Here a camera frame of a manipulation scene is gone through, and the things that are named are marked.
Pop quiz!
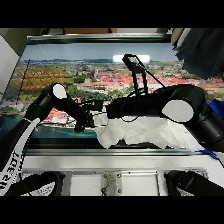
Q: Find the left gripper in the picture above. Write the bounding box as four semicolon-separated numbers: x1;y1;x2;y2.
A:
73;98;105;134

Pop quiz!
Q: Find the dark grey garment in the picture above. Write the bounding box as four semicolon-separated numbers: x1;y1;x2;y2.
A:
173;27;224;81

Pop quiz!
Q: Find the silver frame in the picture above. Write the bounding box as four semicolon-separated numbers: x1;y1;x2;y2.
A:
19;147;224;197

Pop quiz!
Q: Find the white garment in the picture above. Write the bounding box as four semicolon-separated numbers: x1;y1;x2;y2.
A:
92;112;205;151

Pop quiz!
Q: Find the black cable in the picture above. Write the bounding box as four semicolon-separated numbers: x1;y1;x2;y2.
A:
137;61;167;89

